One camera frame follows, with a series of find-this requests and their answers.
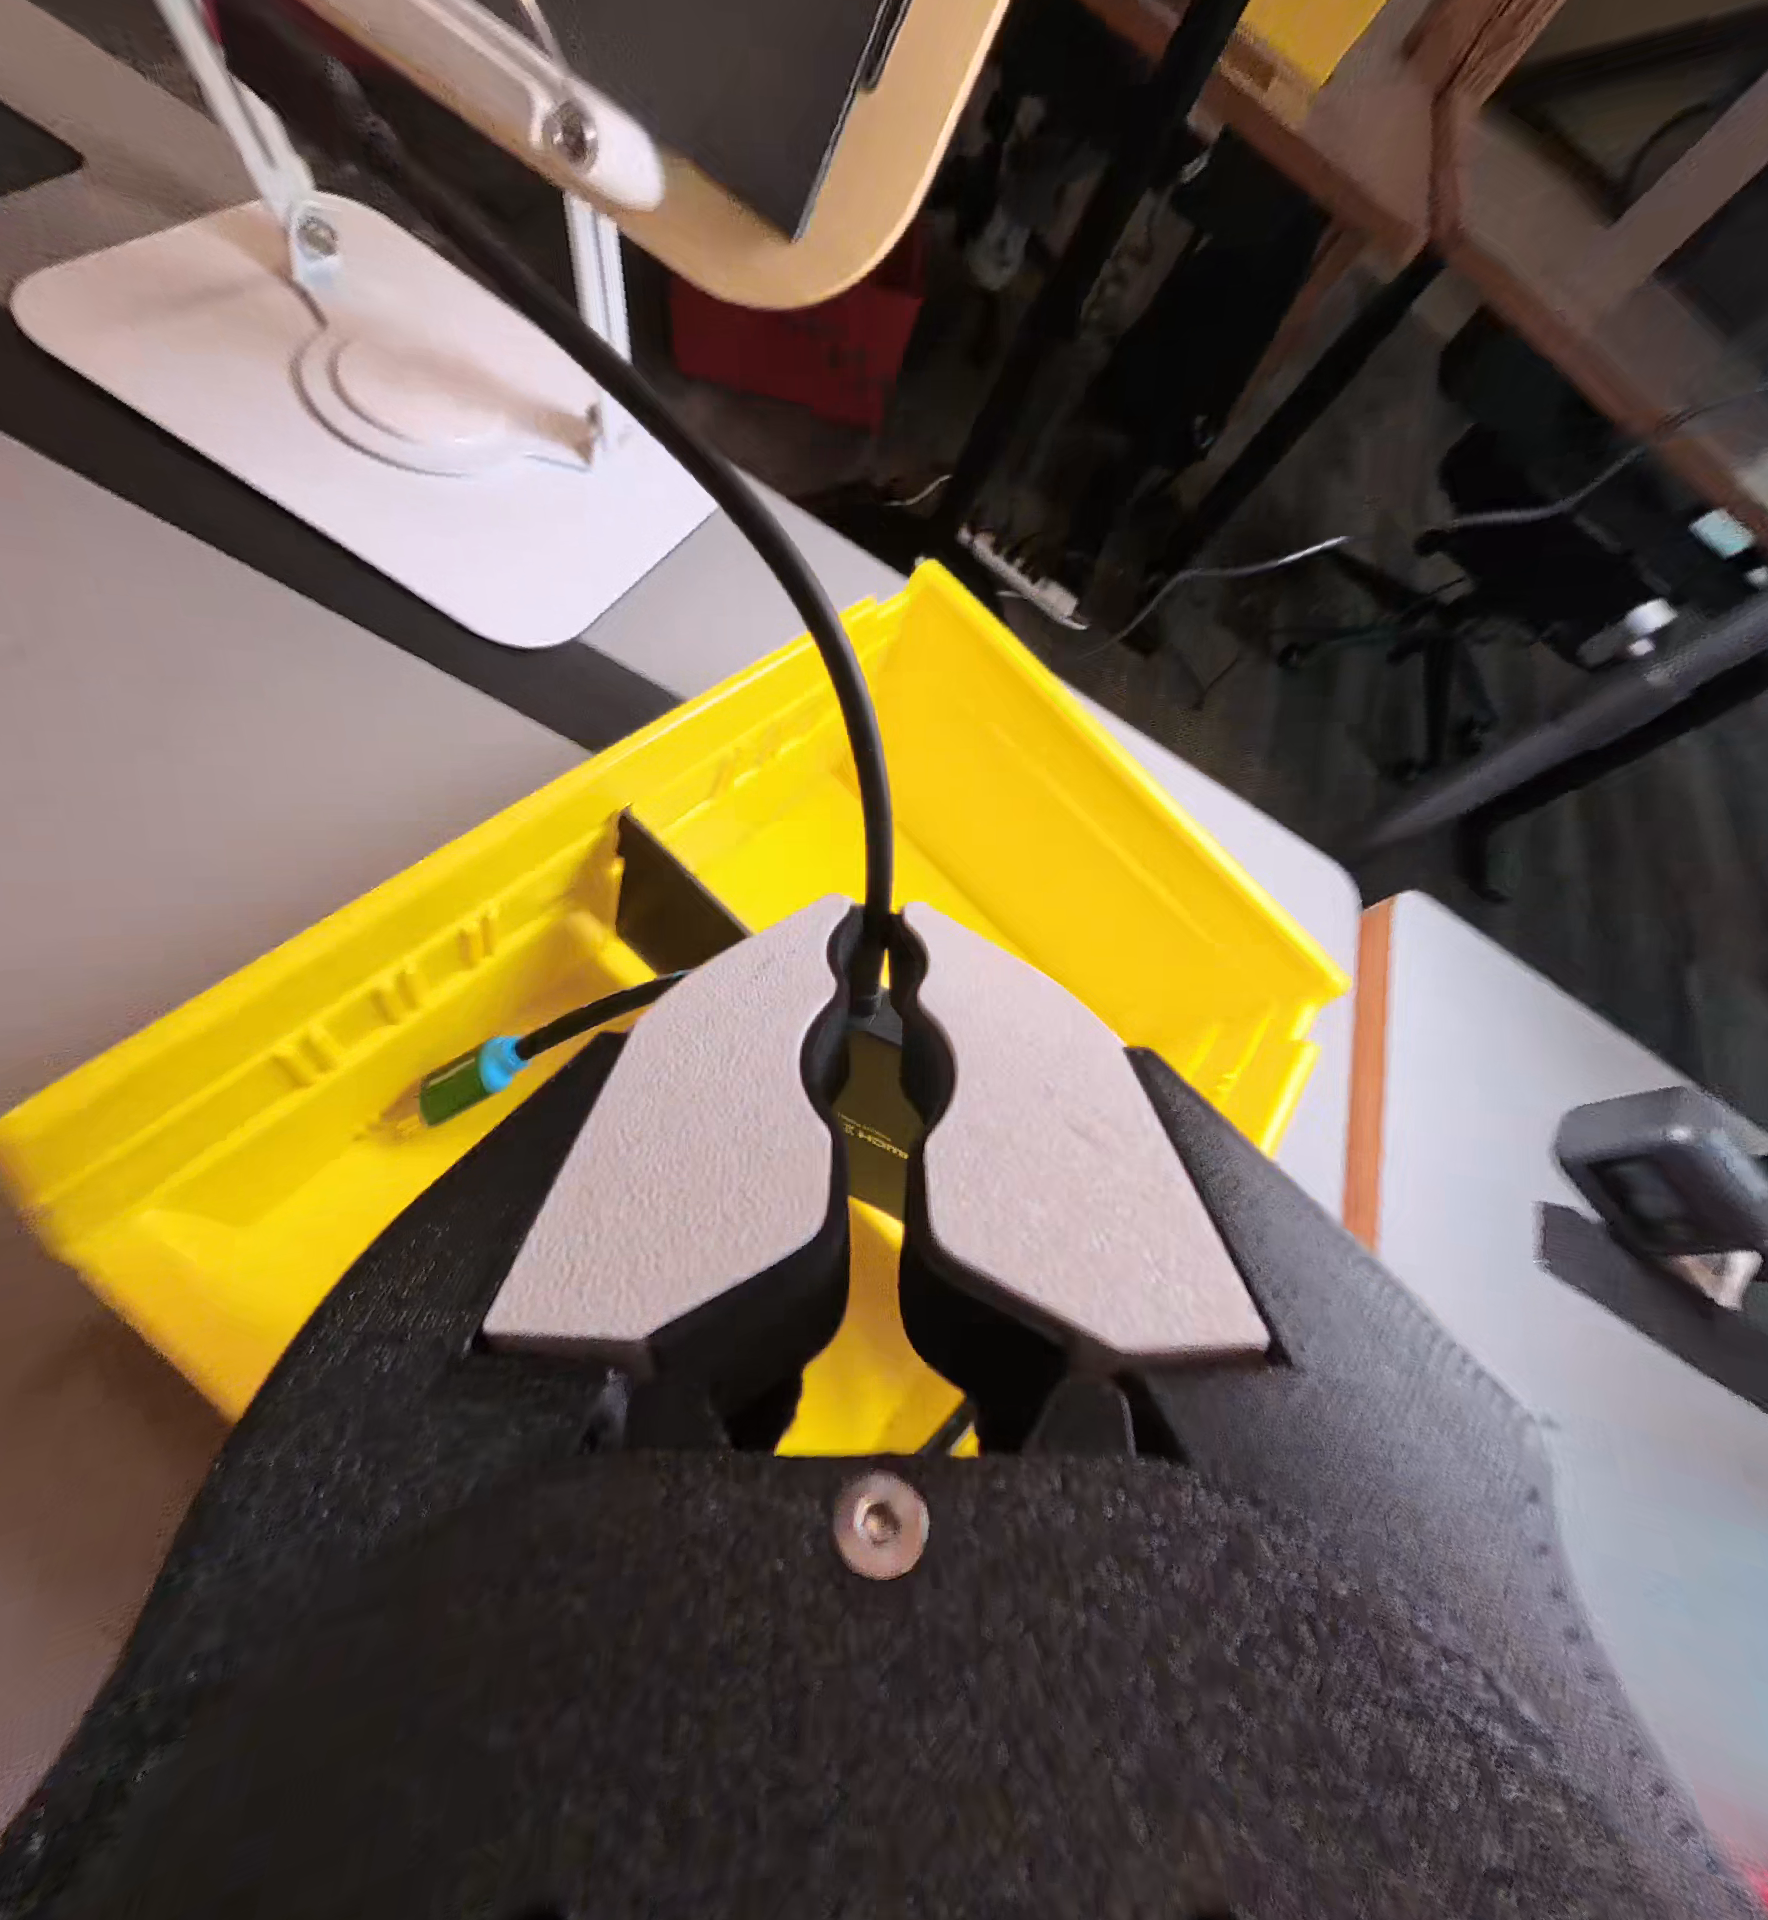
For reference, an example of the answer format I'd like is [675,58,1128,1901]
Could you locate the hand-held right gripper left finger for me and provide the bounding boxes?
[482,892,854,1371]

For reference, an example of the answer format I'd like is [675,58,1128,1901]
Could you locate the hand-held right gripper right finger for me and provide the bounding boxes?
[896,899,1275,1375]

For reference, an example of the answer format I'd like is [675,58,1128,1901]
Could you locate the black hdmi adapter with cable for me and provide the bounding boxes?
[345,90,935,1219]

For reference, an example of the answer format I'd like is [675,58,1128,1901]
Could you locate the black hdmi cable green plugs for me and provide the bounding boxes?
[374,966,694,1143]

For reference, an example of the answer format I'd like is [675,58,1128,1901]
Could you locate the yellow plastic bin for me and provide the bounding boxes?
[0,557,1350,1459]

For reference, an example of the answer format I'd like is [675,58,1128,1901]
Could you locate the black bin divider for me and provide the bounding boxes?
[613,806,748,977]

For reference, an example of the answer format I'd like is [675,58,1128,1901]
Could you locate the white power strip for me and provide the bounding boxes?
[960,525,1091,632]

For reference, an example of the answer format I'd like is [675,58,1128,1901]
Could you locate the black board on white stand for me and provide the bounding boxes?
[11,0,721,650]

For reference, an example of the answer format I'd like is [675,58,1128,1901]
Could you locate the black office chair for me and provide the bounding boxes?
[1274,343,1653,902]

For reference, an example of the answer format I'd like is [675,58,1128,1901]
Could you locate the red crate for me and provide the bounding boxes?
[666,226,929,431]

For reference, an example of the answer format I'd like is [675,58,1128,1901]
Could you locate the wooden desk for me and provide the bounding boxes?
[1080,0,1768,571]

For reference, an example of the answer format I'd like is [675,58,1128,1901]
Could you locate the small grey action camera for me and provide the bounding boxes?
[1551,1087,1768,1298]

